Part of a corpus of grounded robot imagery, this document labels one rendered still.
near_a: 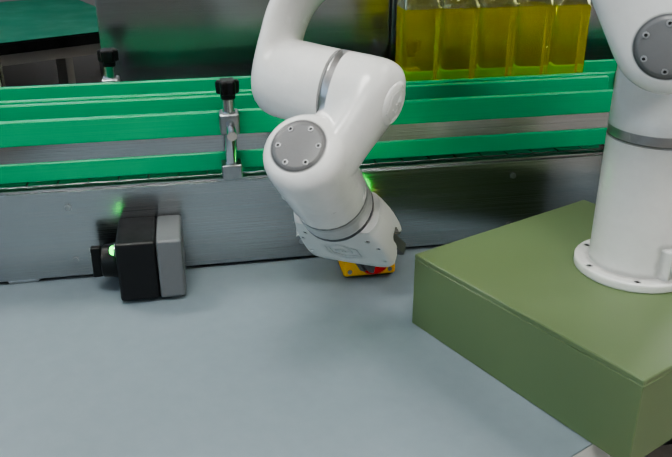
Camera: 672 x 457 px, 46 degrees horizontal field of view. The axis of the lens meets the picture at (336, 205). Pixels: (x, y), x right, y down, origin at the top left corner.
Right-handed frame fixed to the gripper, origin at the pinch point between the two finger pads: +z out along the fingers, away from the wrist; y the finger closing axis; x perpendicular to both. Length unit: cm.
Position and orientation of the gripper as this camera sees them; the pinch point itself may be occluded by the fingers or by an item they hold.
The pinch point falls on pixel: (366, 254)
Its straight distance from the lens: 92.6
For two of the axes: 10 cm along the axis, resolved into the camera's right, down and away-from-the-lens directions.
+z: 2.4, 3.8, 8.9
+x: 2.3, -9.2, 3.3
